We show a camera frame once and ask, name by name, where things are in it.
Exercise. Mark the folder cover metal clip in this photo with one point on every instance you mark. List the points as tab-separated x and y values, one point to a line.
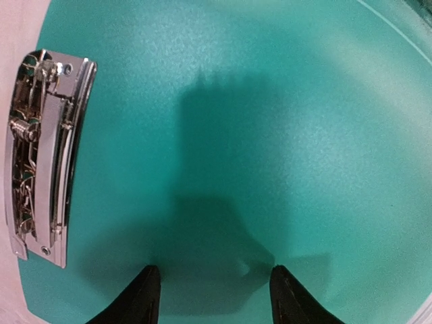
47	110

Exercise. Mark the printed paper sheet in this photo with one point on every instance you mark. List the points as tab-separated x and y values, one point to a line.
424	313

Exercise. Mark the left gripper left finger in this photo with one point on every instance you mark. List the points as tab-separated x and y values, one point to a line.
137	303

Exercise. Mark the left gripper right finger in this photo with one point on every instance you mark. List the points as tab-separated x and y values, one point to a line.
291	302

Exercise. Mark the green file folder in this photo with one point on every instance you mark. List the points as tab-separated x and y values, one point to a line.
223	138

